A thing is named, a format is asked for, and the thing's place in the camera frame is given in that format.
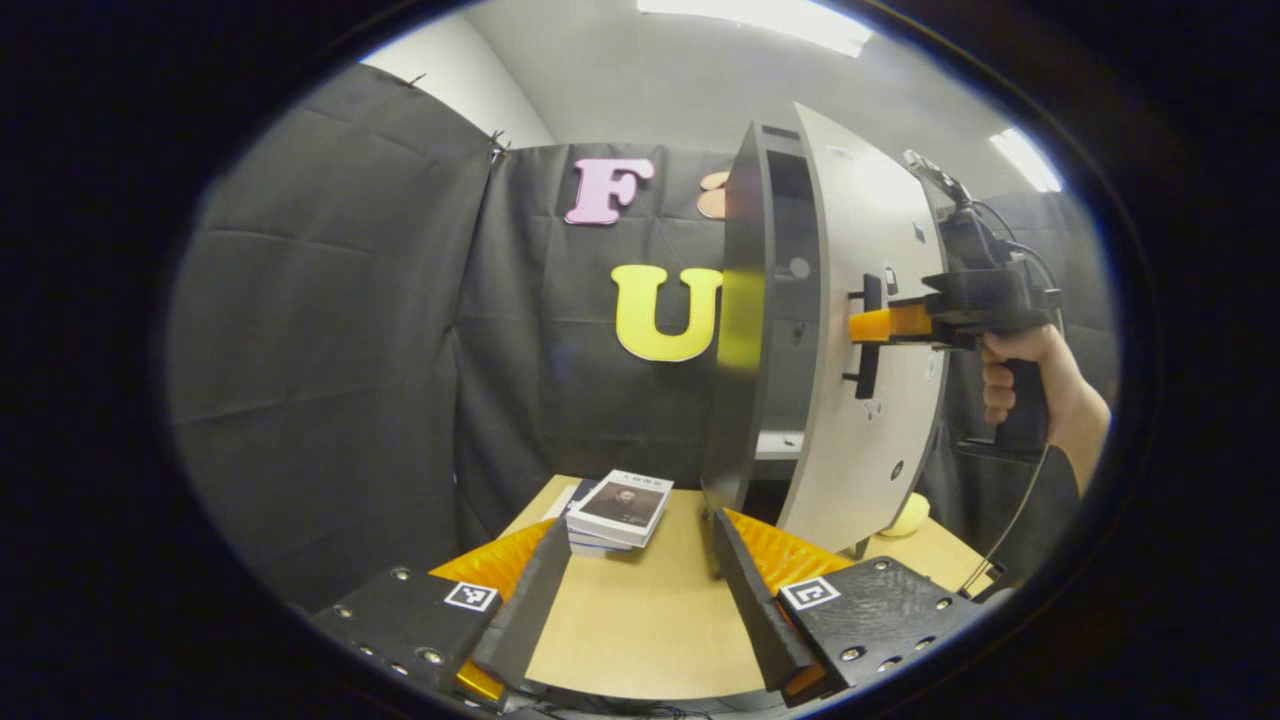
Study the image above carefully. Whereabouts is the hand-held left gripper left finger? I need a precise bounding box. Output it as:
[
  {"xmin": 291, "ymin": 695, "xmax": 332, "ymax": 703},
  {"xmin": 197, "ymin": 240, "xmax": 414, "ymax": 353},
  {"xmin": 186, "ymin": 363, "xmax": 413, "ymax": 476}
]
[{"xmin": 310, "ymin": 515, "xmax": 573, "ymax": 706}]

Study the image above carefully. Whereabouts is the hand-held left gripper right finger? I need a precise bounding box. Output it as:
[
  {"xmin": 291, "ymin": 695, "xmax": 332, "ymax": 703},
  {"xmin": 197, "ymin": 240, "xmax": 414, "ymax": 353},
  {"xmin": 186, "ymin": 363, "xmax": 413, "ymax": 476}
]
[{"xmin": 710, "ymin": 507, "xmax": 986, "ymax": 708}]

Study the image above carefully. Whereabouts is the black door handle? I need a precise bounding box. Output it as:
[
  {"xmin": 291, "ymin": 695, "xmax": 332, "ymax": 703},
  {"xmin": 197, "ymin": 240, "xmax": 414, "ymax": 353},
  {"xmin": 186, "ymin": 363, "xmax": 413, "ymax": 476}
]
[{"xmin": 843, "ymin": 273, "xmax": 885, "ymax": 401}]

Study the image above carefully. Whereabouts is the grey cabinet door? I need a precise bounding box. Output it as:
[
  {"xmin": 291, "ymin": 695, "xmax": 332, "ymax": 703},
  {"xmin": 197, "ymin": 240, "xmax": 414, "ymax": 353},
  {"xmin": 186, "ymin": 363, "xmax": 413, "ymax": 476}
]
[{"xmin": 775, "ymin": 102, "xmax": 951, "ymax": 554}]

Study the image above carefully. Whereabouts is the dark grey cabinet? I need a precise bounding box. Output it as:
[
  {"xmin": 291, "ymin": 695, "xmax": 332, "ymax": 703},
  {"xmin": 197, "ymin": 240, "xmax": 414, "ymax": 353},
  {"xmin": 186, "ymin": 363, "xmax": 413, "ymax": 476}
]
[{"xmin": 700, "ymin": 122, "xmax": 871, "ymax": 561}]

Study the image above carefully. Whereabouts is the white blue book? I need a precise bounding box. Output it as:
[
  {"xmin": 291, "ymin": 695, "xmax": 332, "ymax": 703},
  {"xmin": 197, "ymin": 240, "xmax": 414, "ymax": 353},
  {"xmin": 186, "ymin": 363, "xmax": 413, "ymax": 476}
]
[{"xmin": 545, "ymin": 478, "xmax": 641, "ymax": 557}]

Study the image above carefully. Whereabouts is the portrait cover book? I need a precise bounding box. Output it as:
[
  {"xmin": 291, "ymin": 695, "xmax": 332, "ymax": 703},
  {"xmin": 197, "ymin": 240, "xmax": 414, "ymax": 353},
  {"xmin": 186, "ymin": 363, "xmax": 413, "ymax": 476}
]
[{"xmin": 565, "ymin": 469, "xmax": 675, "ymax": 549}]

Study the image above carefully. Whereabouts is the small ceiling light panel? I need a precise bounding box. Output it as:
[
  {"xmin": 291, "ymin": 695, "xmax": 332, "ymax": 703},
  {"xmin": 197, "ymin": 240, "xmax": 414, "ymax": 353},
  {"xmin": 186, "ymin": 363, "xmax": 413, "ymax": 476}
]
[{"xmin": 990, "ymin": 127, "xmax": 1063, "ymax": 194}]

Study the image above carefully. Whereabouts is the yellow round sponge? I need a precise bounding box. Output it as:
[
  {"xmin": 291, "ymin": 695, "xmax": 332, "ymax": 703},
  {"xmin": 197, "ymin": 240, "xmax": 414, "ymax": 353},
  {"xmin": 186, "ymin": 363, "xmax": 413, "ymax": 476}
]
[{"xmin": 880, "ymin": 492, "xmax": 932, "ymax": 539}]

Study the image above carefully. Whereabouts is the large ceiling light panel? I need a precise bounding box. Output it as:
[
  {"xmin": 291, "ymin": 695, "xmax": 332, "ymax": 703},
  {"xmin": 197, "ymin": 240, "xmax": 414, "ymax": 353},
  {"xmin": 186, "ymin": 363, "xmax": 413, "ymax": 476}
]
[{"xmin": 637, "ymin": 0, "xmax": 873, "ymax": 58}]

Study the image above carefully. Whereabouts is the black backdrop cloth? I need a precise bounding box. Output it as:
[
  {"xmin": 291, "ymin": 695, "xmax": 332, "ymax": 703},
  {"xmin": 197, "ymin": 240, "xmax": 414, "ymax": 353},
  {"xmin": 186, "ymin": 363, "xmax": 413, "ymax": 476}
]
[{"xmin": 165, "ymin": 62, "xmax": 1121, "ymax": 611}]

